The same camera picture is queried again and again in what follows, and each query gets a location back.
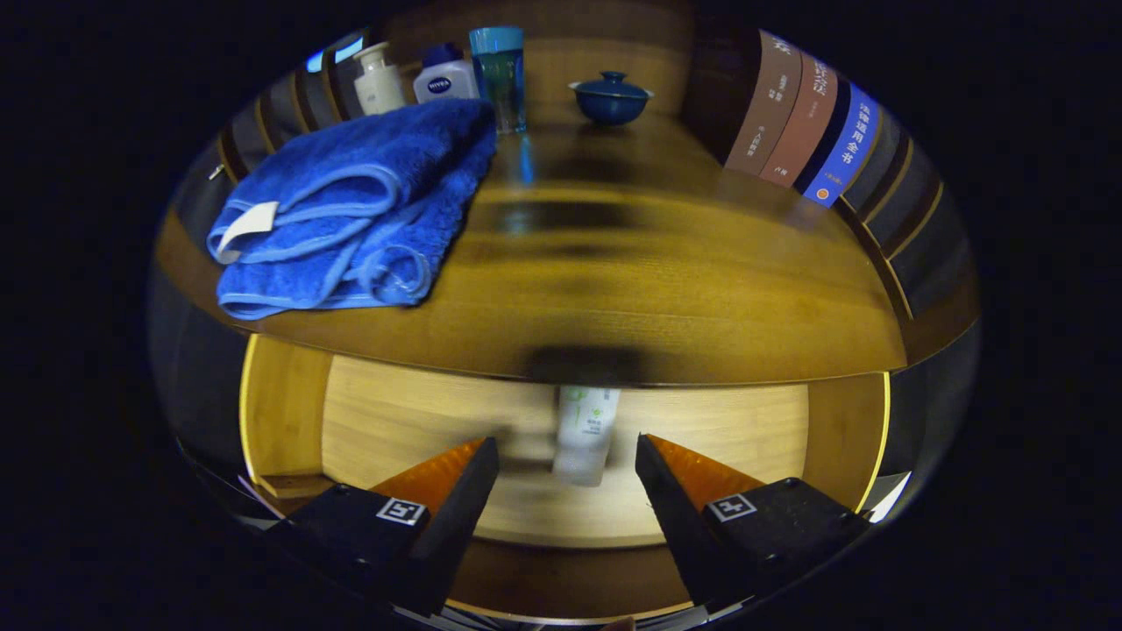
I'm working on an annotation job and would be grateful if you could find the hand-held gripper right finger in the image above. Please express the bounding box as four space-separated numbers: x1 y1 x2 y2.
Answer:
636 433 873 614

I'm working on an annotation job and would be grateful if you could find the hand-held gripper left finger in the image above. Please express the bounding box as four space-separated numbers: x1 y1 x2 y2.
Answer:
263 436 501 619

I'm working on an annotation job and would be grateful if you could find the wooden drawer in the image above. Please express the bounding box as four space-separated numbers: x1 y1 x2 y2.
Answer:
238 333 891 625

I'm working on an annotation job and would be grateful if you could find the white cosmetic tube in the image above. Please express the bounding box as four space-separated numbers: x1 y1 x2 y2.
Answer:
552 386 621 487

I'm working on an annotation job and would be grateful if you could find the wooden countertop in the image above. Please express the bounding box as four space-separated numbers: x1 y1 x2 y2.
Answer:
153 35 908 386

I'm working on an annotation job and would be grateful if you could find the wooden cabinet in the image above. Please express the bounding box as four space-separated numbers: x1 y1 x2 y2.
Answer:
153 4 981 369

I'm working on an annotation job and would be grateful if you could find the blue folded towel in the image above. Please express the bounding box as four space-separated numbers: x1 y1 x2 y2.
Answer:
207 98 498 321

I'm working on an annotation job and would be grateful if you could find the blue book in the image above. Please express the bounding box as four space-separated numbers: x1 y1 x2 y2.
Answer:
793 82 882 209

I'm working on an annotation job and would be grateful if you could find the reddish brown book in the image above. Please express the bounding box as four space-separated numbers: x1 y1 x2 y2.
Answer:
759 54 840 188

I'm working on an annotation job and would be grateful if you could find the dark brown book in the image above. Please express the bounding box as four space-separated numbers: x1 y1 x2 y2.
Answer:
724 31 803 176

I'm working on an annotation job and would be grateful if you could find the blue lidded bowl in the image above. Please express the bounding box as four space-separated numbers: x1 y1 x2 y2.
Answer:
569 71 653 125

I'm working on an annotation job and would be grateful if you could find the white blue-capped lotion bottle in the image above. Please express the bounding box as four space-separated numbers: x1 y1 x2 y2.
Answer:
413 42 480 104

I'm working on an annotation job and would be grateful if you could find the white pump bottle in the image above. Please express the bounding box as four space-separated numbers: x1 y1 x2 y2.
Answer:
352 41 407 117

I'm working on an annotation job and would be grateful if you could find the teal transparent bottle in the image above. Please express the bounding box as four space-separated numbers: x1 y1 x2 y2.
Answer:
468 25 527 135

